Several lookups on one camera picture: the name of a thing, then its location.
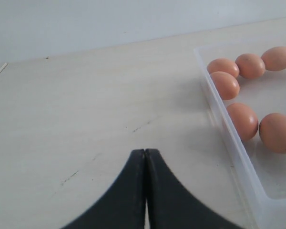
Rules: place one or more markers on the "brown egg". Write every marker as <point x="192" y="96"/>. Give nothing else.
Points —
<point x="226" y="85"/>
<point x="275" y="58"/>
<point x="244" y="119"/>
<point x="223" y="65"/>
<point x="250" y="65"/>
<point x="272" y="132"/>

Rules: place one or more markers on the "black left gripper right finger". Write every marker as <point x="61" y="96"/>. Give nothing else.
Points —
<point x="171" y="205"/>

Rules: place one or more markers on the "clear plastic tray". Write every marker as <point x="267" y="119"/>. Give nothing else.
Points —
<point x="262" y="173"/>

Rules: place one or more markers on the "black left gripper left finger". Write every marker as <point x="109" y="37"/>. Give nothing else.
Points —
<point x="122" y="206"/>

